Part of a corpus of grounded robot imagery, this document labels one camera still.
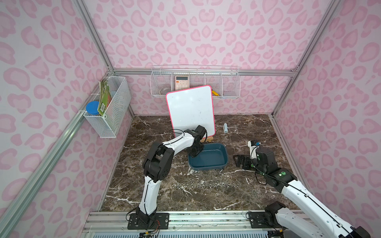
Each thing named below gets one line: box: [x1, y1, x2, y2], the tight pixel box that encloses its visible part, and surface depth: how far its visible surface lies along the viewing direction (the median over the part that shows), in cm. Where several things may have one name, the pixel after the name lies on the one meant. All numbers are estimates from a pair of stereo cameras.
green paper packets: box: [97, 79, 113, 117], surface depth 70 cm
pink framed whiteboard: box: [165, 84, 217, 138], surface depth 92 cm
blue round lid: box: [85, 100, 100, 116], surface depth 66 cm
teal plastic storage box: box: [188, 143, 229, 172], surface depth 95 cm
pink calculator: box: [175, 75, 189, 91], surface depth 97 cm
